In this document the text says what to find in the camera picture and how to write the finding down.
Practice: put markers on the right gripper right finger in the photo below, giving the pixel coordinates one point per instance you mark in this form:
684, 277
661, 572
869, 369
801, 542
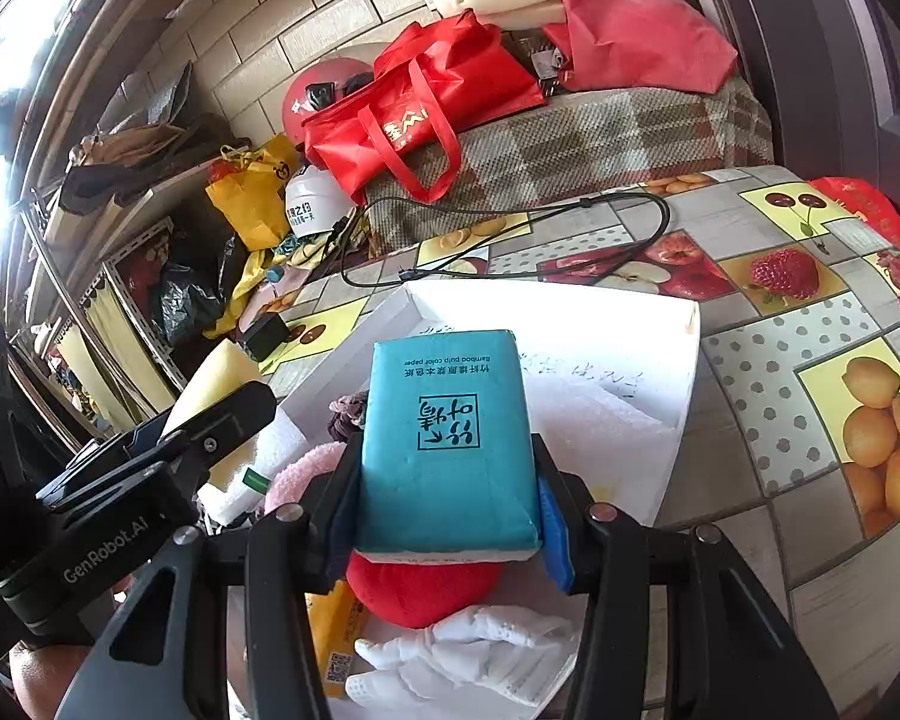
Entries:
730, 651

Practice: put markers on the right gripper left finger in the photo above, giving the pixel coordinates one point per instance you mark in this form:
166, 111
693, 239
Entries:
164, 654

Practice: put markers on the yellow tissue pack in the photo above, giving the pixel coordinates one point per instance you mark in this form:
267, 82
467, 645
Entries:
336, 621

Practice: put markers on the pink fluffy plush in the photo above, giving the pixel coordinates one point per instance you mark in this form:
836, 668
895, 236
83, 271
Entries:
290, 484

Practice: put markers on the white glove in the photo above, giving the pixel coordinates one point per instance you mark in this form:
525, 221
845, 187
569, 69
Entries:
511, 651

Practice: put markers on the white foam sheet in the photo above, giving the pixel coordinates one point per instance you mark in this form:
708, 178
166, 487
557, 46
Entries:
624, 456

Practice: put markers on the red plush ball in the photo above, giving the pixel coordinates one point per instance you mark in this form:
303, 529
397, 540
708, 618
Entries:
415, 596

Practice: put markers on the white foam tray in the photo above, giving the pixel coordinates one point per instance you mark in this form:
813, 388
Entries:
640, 347

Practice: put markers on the blue tissue pack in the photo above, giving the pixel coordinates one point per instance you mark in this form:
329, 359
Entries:
448, 474

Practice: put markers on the fruit pattern tablecloth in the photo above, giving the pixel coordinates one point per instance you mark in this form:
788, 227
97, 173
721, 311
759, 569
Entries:
792, 442

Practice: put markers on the black plastic bag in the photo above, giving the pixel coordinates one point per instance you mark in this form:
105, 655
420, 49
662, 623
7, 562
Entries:
183, 304

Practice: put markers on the small black adapter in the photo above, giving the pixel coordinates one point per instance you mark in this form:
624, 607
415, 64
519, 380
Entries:
264, 335

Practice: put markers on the yellow plastic bag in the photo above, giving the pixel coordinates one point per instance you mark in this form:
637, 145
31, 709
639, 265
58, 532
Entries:
247, 185

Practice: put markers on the white helmet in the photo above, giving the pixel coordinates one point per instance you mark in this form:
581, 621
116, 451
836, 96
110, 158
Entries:
315, 202

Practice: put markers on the red gift bag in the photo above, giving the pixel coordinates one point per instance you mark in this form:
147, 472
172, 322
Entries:
862, 199

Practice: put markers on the red helmet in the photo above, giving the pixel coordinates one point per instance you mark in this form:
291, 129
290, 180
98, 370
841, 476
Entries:
320, 86

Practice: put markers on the plaid blanket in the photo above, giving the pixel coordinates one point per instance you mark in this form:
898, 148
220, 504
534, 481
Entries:
577, 144

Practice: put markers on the shiny red tote bag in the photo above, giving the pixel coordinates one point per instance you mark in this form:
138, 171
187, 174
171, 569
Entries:
430, 85

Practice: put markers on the grey metal door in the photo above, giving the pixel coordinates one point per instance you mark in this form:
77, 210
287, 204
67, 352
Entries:
828, 73

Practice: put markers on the dark red fabric bag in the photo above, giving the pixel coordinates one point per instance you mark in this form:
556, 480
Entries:
640, 44

